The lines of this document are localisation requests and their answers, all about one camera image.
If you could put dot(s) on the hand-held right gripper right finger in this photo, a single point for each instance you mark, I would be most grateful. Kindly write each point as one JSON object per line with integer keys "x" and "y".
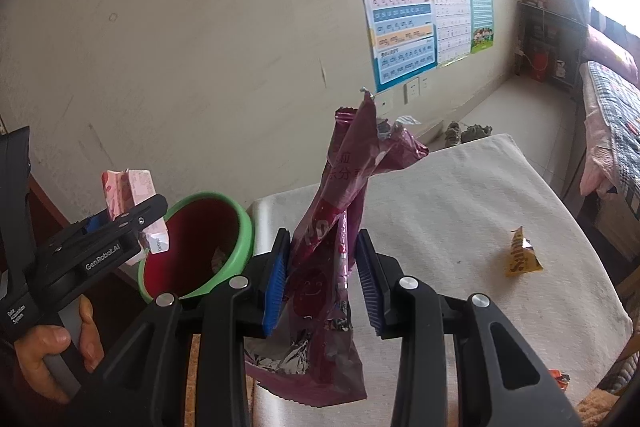
{"x": 369, "y": 287}

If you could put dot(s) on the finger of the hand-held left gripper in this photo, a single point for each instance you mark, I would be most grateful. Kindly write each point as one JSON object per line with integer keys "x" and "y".
{"x": 140, "y": 212}
{"x": 95, "y": 223}

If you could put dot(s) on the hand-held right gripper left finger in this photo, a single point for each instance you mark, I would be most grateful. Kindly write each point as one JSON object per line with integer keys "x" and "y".
{"x": 275, "y": 292}

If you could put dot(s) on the pink white drink carton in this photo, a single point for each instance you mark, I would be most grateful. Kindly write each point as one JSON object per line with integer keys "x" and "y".
{"x": 130, "y": 187}

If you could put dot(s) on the green rimmed red trash bin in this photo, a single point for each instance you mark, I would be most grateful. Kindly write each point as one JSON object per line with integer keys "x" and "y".
{"x": 195, "y": 232}

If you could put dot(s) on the purple snack bag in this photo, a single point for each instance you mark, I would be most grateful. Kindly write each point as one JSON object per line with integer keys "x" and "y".
{"x": 325, "y": 217}

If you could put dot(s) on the person's left hand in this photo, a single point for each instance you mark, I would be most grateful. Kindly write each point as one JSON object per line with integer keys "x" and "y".
{"x": 42, "y": 344}

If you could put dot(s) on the yellow snack packet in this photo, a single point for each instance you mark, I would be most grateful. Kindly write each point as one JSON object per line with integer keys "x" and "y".
{"x": 522, "y": 254}

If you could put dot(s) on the grey shoe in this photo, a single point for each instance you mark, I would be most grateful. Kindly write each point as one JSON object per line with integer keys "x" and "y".
{"x": 475, "y": 133}
{"x": 453, "y": 134}

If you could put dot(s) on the orange wrapper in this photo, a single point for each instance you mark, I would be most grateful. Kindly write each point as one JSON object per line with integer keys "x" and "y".
{"x": 559, "y": 378}

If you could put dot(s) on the pink cloth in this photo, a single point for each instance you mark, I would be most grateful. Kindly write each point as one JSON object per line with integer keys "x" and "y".
{"x": 595, "y": 152}

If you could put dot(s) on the red bucket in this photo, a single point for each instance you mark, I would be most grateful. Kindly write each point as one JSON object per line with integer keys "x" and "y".
{"x": 540, "y": 66}

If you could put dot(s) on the blue framed chart poster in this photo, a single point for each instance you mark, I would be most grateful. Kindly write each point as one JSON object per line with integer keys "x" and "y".
{"x": 395, "y": 7}

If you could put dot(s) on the white chart poster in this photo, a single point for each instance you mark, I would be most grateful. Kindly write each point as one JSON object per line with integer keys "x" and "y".
{"x": 450, "y": 7}

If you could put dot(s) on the green chart poster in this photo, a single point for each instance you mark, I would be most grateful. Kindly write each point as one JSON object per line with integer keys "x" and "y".
{"x": 480, "y": 2}

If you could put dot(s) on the plaid quilt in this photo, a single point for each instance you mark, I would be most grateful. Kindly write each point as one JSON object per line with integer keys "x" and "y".
{"x": 617, "y": 107}

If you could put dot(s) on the dark storage shelf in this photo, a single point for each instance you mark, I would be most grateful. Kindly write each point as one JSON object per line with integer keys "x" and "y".
{"x": 550, "y": 32}

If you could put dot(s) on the dark red pillow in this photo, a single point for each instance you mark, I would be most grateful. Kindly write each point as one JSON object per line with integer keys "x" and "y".
{"x": 607, "y": 47}

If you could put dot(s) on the white wall socket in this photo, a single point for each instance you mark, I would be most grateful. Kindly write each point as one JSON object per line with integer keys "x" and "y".
{"x": 412, "y": 90}
{"x": 384, "y": 103}
{"x": 424, "y": 84}

